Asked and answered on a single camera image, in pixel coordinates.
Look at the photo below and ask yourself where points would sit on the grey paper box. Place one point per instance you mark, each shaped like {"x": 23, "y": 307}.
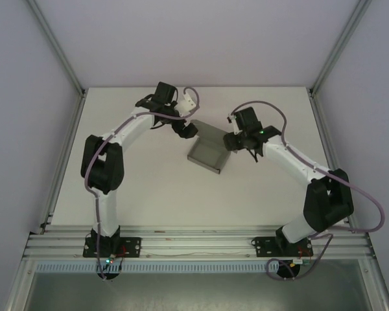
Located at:
{"x": 207, "y": 155}

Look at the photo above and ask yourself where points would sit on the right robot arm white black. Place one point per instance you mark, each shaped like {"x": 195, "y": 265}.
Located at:
{"x": 288, "y": 158}

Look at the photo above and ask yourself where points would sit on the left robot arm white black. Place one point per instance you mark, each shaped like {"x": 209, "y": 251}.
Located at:
{"x": 133, "y": 129}

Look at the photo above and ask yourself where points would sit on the small circuit board green light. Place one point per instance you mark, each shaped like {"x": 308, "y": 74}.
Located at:
{"x": 110, "y": 260}

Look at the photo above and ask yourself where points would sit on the sheet metal panel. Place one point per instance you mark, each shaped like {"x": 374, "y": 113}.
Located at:
{"x": 194, "y": 293}

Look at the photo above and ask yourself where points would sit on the aluminium table side rail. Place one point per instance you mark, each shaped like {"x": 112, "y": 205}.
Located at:
{"x": 63, "y": 162}
{"x": 327, "y": 136}

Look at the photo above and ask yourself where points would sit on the aluminium mounting rail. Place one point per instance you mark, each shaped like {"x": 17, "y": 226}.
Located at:
{"x": 197, "y": 243}

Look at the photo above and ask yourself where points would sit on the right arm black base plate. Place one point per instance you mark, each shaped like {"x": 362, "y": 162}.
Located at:
{"x": 262, "y": 247}

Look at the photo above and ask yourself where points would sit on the aluminium frame post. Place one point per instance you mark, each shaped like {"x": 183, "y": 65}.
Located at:
{"x": 340, "y": 45}
{"x": 56, "y": 45}

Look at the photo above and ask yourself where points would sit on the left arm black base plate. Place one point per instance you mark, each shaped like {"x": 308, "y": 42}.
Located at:
{"x": 133, "y": 247}

